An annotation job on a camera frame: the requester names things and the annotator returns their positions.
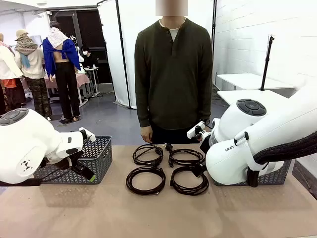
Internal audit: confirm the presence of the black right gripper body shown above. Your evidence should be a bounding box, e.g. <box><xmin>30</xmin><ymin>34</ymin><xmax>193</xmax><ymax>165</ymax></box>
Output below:
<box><xmin>199</xmin><ymin>138</ymin><xmax>211</xmax><ymax>156</ymax></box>

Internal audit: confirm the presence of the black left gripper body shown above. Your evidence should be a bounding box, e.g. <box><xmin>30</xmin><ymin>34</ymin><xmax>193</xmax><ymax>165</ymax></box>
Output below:
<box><xmin>57</xmin><ymin>155</ymin><xmax>84</xmax><ymax>171</ymax></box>

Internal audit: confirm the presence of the thick black cable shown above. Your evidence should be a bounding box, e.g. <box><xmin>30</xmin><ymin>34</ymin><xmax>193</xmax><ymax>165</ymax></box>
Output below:
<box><xmin>125</xmin><ymin>166</ymin><xmax>166</xmax><ymax>195</ymax></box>
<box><xmin>170</xmin><ymin>165</ymin><xmax>210</xmax><ymax>196</ymax></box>

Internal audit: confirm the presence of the black power cable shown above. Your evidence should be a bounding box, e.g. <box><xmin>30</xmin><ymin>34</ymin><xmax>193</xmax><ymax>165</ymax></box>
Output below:
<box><xmin>132</xmin><ymin>143</ymin><xmax>164</xmax><ymax>167</ymax></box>
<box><xmin>164</xmin><ymin>142</ymin><xmax>205</xmax><ymax>168</ymax></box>

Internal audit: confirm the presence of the person's left forearm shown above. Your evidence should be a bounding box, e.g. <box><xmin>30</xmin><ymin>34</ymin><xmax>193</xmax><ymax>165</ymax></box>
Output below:
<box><xmin>198</xmin><ymin>81</ymin><xmax>214</xmax><ymax>122</ymax></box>

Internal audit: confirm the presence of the person's right forearm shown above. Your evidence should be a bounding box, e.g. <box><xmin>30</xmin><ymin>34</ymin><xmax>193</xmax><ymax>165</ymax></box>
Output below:
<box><xmin>135</xmin><ymin>81</ymin><xmax>153</xmax><ymax>128</ymax></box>

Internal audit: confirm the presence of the person's right hand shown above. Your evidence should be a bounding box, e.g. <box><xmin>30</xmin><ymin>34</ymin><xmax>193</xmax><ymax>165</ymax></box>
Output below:
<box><xmin>140</xmin><ymin>125</ymin><xmax>154</xmax><ymax>143</ymax></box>

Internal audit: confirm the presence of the gray plastic lattice basket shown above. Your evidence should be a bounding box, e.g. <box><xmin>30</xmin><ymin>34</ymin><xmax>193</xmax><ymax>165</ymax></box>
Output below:
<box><xmin>212</xmin><ymin>158</ymin><xmax>293</xmax><ymax>187</ymax></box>
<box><xmin>33</xmin><ymin>135</ymin><xmax>113</xmax><ymax>185</ymax></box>

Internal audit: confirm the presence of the person in green sweater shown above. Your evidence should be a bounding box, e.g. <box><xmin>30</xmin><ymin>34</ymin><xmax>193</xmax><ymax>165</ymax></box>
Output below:
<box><xmin>134</xmin><ymin>0</ymin><xmax>214</xmax><ymax>145</ymax></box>

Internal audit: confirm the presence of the black braided right arm sleeve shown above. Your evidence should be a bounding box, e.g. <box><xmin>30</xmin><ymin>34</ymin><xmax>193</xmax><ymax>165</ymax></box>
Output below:
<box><xmin>246</xmin><ymin>130</ymin><xmax>317</xmax><ymax>188</ymax></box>

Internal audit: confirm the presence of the table with pink cloth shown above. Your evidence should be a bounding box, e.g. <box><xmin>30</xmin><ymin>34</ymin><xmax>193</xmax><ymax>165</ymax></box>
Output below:
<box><xmin>22</xmin><ymin>72</ymin><xmax>91</xmax><ymax>108</ymax></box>

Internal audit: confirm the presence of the small white desk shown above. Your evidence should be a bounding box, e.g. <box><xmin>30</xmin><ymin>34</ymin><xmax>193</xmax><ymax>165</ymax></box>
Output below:
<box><xmin>83</xmin><ymin>65</ymin><xmax>100</xmax><ymax>98</ymax></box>

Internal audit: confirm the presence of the mannequin with blue garment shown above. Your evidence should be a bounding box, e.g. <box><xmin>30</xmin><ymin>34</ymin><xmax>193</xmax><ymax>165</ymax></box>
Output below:
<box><xmin>42</xmin><ymin>21</ymin><xmax>82</xmax><ymax>122</ymax></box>

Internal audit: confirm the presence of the seated person with mask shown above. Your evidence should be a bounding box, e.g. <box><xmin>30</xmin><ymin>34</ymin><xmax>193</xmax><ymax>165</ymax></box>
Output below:
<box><xmin>80</xmin><ymin>46</ymin><xmax>100</xmax><ymax>73</ymax></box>

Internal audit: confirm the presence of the black tripod stand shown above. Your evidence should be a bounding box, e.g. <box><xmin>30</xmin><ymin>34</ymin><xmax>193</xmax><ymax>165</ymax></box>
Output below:
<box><xmin>260</xmin><ymin>34</ymin><xmax>276</xmax><ymax>91</ymax></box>

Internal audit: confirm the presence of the mannequin with patterned scarf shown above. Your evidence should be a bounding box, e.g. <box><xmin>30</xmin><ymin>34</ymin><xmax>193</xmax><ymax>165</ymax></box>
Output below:
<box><xmin>14</xmin><ymin>29</ymin><xmax>53</xmax><ymax>120</ymax></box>

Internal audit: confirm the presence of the mannequin in white jacket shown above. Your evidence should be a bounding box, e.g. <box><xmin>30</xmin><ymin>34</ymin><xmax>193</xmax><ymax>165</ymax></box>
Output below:
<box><xmin>0</xmin><ymin>32</ymin><xmax>27</xmax><ymax>115</ymax></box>

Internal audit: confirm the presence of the black backdrop stand pole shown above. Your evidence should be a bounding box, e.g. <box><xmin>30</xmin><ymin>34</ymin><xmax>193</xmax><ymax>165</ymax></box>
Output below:
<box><xmin>211</xmin><ymin>0</ymin><xmax>218</xmax><ymax>86</ymax></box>
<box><xmin>97</xmin><ymin>0</ymin><xmax>132</xmax><ymax>110</ymax></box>

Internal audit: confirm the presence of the white backdrop screen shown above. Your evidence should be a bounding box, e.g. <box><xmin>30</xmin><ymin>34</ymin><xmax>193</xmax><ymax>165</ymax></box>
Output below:
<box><xmin>97</xmin><ymin>0</ymin><xmax>216</xmax><ymax>110</ymax></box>

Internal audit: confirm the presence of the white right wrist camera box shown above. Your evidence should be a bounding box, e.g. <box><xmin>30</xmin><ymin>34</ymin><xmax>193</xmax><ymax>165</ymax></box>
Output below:
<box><xmin>187</xmin><ymin>123</ymin><xmax>206</xmax><ymax>139</ymax></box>

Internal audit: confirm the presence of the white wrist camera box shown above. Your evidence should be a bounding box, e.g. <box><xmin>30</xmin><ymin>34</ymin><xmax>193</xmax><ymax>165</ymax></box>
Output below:
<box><xmin>78</xmin><ymin>126</ymin><xmax>97</xmax><ymax>142</ymax></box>
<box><xmin>187</xmin><ymin>123</ymin><xmax>206</xmax><ymax>139</ymax></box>

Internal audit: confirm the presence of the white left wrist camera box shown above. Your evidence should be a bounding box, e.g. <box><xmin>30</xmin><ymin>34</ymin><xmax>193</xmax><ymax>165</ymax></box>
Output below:
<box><xmin>78</xmin><ymin>126</ymin><xmax>97</xmax><ymax>142</ymax></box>

